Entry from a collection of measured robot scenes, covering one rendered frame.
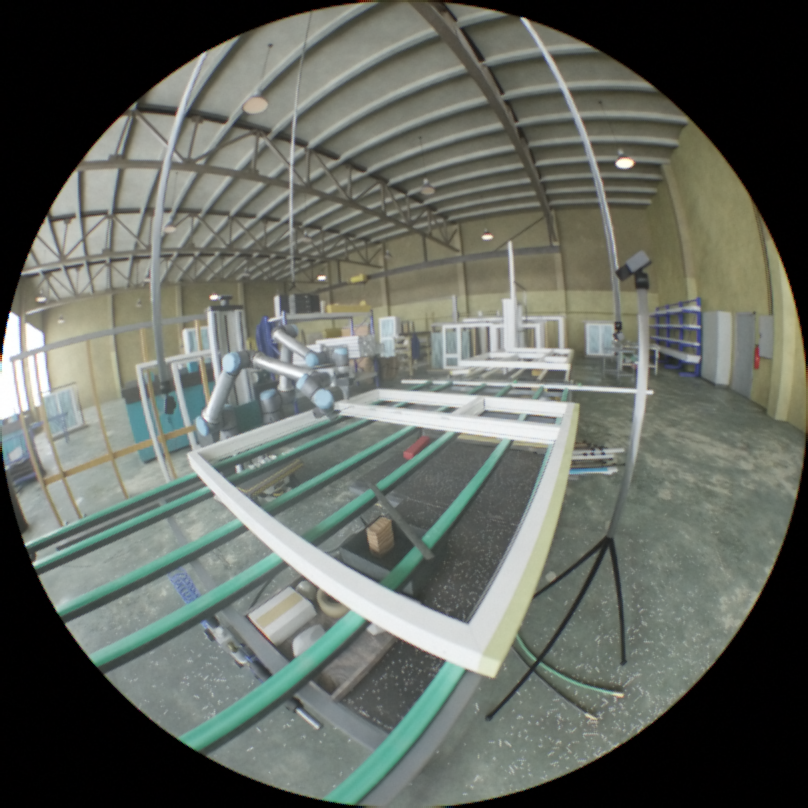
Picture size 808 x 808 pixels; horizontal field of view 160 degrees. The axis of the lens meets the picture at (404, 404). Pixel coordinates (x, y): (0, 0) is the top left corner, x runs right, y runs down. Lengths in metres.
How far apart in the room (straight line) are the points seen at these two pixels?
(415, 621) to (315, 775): 1.06
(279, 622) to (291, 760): 0.76
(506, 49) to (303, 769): 10.10
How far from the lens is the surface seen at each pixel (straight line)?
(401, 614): 0.52
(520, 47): 8.86
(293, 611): 0.92
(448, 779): 1.36
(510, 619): 0.52
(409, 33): 8.23
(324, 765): 1.42
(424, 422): 1.54
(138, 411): 5.02
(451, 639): 0.49
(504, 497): 1.42
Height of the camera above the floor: 1.36
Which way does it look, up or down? 14 degrees down
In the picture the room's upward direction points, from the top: 5 degrees counter-clockwise
